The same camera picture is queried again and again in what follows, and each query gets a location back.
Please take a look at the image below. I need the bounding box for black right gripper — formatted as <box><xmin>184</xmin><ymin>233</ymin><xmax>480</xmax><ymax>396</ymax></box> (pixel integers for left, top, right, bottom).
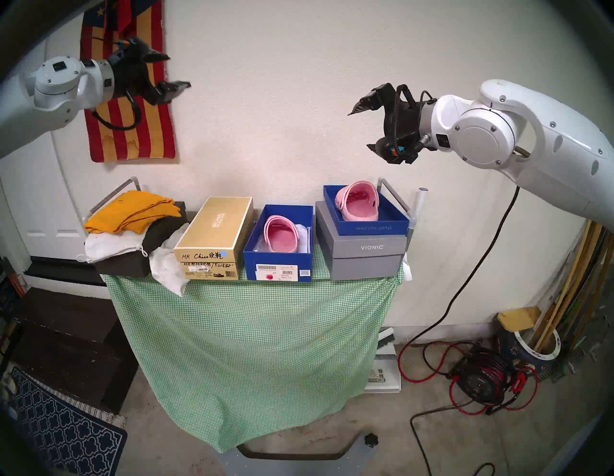
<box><xmin>348</xmin><ymin>84</ymin><xmax>436</xmax><ymax>159</ymax></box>

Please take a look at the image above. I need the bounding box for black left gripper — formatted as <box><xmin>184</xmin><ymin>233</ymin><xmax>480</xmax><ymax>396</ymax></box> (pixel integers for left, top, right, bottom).
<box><xmin>106</xmin><ymin>48</ymin><xmax>191</xmax><ymax>105</ymax></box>

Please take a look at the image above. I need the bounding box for pink clog shoe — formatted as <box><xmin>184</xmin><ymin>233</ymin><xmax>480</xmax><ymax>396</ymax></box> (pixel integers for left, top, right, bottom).
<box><xmin>335</xmin><ymin>180</ymin><xmax>380</xmax><ymax>222</ymax></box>
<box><xmin>264</xmin><ymin>215</ymin><xmax>300</xmax><ymax>253</ymax></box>

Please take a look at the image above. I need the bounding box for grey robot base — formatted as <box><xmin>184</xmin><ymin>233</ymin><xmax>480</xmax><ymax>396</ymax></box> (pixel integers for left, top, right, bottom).
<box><xmin>211</xmin><ymin>429</ymin><xmax>384</xmax><ymax>476</ymax></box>

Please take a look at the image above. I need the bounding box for blue shoe box lid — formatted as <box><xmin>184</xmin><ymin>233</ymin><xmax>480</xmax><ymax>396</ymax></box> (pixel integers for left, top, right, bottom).
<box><xmin>323</xmin><ymin>185</ymin><xmax>410</xmax><ymax>237</ymax></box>

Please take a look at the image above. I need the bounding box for grey Vionic shoe box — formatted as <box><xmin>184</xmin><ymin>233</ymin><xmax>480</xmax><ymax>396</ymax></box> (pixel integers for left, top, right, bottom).
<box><xmin>315</xmin><ymin>201</ymin><xmax>408</xmax><ymax>282</ymax></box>

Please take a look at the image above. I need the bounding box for tan shoe box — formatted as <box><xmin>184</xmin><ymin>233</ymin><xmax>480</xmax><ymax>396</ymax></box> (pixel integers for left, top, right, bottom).
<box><xmin>174</xmin><ymin>196</ymin><xmax>254</xmax><ymax>281</ymax></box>

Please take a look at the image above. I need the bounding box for blue shoe box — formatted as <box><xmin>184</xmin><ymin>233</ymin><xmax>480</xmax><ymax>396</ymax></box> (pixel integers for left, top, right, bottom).
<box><xmin>243</xmin><ymin>204</ymin><xmax>315</xmax><ymax>283</ymax></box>

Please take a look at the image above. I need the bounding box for dark brown shoe box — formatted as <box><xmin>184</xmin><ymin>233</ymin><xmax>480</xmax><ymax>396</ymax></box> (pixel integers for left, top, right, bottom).
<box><xmin>94</xmin><ymin>201</ymin><xmax>190</xmax><ymax>278</ymax></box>

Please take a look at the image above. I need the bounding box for white flat labelled box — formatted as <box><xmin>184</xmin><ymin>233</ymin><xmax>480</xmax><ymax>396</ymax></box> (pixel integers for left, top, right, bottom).
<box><xmin>365</xmin><ymin>326</ymin><xmax>401</xmax><ymax>394</ymax></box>

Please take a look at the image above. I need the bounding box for red yellow striped flag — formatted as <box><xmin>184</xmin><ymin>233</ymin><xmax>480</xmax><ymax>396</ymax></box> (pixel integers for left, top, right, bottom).
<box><xmin>79</xmin><ymin>0</ymin><xmax>177</xmax><ymax>163</ymax></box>

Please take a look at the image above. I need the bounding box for white plastic tube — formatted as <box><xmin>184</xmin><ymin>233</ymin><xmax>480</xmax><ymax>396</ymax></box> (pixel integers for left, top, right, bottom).
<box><xmin>412</xmin><ymin>187</ymin><xmax>428</xmax><ymax>236</ymax></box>

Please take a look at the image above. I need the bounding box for orange folded cloth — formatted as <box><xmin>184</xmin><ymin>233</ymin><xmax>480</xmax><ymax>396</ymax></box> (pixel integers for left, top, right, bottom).
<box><xmin>85</xmin><ymin>190</ymin><xmax>182</xmax><ymax>235</ymax></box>

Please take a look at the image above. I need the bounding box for white panel door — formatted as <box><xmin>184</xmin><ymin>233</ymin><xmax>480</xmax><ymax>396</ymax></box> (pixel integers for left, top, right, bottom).
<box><xmin>0</xmin><ymin>29</ymin><xmax>111</xmax><ymax>284</ymax></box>

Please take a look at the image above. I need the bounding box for white crumpled cloth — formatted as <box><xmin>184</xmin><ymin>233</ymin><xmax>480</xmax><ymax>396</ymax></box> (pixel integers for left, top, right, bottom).
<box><xmin>149</xmin><ymin>223</ymin><xmax>190</xmax><ymax>297</ymax></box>

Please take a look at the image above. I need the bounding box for black door sill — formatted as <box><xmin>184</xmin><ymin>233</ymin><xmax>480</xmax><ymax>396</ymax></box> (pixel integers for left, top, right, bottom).
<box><xmin>24</xmin><ymin>257</ymin><xmax>106</xmax><ymax>287</ymax></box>

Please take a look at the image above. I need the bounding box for green checkered tablecloth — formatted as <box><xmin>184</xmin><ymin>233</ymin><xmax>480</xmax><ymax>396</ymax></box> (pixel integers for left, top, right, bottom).
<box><xmin>102</xmin><ymin>240</ymin><xmax>406</xmax><ymax>453</ymax></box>

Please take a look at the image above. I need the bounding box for wooden sticks bundle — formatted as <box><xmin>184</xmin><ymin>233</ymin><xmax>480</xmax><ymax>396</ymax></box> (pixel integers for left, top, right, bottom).
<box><xmin>530</xmin><ymin>218</ymin><xmax>614</xmax><ymax>356</ymax></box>

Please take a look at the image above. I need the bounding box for blue white ceramic pot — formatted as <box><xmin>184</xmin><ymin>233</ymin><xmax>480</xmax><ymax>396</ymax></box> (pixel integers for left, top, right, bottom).
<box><xmin>496</xmin><ymin>319</ymin><xmax>562</xmax><ymax>380</ymax></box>

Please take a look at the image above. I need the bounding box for dark wooden step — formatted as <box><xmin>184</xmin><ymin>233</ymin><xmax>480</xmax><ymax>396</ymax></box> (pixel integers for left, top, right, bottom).
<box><xmin>10</xmin><ymin>288</ymin><xmax>140</xmax><ymax>414</ymax></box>

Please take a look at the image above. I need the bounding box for dark curved base bar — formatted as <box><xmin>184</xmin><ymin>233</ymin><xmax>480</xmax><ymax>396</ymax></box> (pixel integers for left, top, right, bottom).
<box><xmin>236</xmin><ymin>432</ymin><xmax>365</xmax><ymax>461</ymax></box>

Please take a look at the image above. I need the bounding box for blue patterned rug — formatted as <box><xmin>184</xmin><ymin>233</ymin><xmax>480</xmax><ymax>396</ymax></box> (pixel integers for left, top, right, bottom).
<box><xmin>0</xmin><ymin>367</ymin><xmax>128</xmax><ymax>476</ymax></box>

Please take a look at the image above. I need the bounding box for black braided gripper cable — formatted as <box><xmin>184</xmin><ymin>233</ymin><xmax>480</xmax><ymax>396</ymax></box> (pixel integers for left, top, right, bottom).
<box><xmin>384</xmin><ymin>86</ymin><xmax>437</xmax><ymax>154</ymax></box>

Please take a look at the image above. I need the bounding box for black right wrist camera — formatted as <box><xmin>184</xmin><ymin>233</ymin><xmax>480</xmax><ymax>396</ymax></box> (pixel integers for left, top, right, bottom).
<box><xmin>381</xmin><ymin>137</ymin><xmax>420</xmax><ymax>165</ymax></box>

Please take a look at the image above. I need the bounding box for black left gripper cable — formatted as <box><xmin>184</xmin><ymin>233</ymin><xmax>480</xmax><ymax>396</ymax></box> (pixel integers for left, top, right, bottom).
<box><xmin>91</xmin><ymin>94</ymin><xmax>144</xmax><ymax>131</ymax></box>

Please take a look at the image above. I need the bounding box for grey metal cart handle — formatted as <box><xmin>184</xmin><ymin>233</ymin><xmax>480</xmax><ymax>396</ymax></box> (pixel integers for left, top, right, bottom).
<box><xmin>89</xmin><ymin>177</ymin><xmax>142</xmax><ymax>216</ymax></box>
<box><xmin>377</xmin><ymin>177</ymin><xmax>415</xmax><ymax>231</ymax></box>

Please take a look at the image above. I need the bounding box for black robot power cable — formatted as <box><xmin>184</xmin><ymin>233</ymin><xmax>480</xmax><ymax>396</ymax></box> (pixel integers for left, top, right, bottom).
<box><xmin>398</xmin><ymin>186</ymin><xmax>521</xmax><ymax>346</ymax></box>

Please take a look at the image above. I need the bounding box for white drawstring dust bag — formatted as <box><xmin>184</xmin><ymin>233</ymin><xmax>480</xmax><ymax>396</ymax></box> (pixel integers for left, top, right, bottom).
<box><xmin>77</xmin><ymin>229</ymin><xmax>154</xmax><ymax>263</ymax></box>

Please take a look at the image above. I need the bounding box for red extension cable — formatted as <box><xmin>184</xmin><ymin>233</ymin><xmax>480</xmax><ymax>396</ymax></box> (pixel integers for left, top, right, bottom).
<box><xmin>397</xmin><ymin>338</ymin><xmax>538</xmax><ymax>416</ymax></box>

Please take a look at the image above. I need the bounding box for black cable reel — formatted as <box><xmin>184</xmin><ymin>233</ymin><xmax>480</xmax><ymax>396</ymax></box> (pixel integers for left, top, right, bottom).
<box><xmin>451</xmin><ymin>348</ymin><xmax>514</xmax><ymax>408</ymax></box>

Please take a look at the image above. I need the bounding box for black floor cable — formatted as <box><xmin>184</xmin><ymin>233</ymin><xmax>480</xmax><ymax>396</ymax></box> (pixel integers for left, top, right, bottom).
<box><xmin>409</xmin><ymin>405</ymin><xmax>495</xmax><ymax>476</ymax></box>

